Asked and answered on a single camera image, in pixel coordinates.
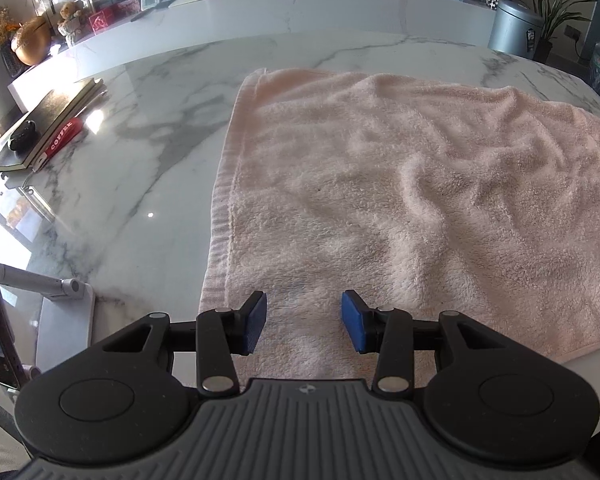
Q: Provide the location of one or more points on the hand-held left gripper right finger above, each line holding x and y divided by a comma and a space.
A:
355, 322

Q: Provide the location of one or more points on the stack of books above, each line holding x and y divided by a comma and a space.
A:
55, 110

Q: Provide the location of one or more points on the round gold vase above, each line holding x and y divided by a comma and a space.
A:
31, 40

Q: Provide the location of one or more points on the pink terry towel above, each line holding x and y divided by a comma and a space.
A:
380, 185

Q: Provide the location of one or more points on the small white display device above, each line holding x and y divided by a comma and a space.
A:
150, 0

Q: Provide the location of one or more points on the red coffee packet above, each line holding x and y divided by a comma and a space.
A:
62, 135

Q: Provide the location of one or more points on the green potted plant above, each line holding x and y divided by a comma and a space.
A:
555, 10

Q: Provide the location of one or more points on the white desk stand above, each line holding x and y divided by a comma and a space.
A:
65, 330

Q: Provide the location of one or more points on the red gift box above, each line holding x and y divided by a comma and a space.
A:
102, 21

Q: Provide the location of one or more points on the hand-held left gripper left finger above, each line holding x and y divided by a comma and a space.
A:
253, 322

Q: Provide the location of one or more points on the brown teddy bear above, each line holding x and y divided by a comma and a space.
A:
70, 20

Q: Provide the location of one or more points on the silver trash bin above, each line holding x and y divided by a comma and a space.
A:
512, 27

